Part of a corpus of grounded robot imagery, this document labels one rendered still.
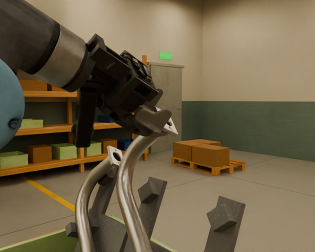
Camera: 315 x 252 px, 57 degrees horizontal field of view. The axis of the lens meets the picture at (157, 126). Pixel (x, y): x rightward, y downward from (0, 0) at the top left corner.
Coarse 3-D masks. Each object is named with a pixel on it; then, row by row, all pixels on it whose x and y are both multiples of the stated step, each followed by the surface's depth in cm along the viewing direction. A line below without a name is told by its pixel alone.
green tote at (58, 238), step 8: (112, 216) 85; (56, 232) 75; (64, 232) 76; (32, 240) 71; (40, 240) 72; (48, 240) 74; (56, 240) 75; (64, 240) 76; (72, 240) 78; (152, 240) 71; (0, 248) 67; (8, 248) 68; (16, 248) 69; (24, 248) 70; (32, 248) 71; (40, 248) 72; (48, 248) 74; (56, 248) 75; (64, 248) 77; (72, 248) 78; (168, 248) 67
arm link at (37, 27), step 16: (0, 0) 30; (16, 0) 32; (0, 16) 30; (16, 16) 31; (32, 16) 33; (48, 16) 35; (0, 32) 30; (16, 32) 31; (32, 32) 32; (48, 32) 34; (0, 48) 31; (16, 48) 32; (32, 48) 33; (48, 48) 34; (16, 64) 33; (32, 64) 34
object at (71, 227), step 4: (92, 220) 67; (96, 220) 68; (68, 224) 66; (72, 224) 66; (92, 224) 66; (96, 224) 67; (68, 228) 66; (72, 228) 65; (92, 228) 67; (96, 228) 67; (68, 232) 65; (72, 232) 65; (76, 232) 66; (92, 232) 68; (72, 236) 66; (76, 236) 67
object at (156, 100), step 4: (156, 88) 51; (160, 92) 52; (156, 96) 52; (160, 96) 53; (152, 100) 53; (156, 100) 53; (144, 104) 52; (148, 104) 53; (152, 104) 53; (148, 108) 53; (152, 108) 54
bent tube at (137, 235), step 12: (156, 108) 54; (168, 120) 55; (168, 132) 52; (132, 144) 56; (144, 144) 55; (132, 156) 56; (120, 168) 56; (132, 168) 56; (120, 180) 55; (120, 192) 54; (132, 192) 55; (120, 204) 52; (132, 204) 52; (132, 216) 50; (132, 228) 49; (144, 228) 50; (132, 240) 48; (144, 240) 47
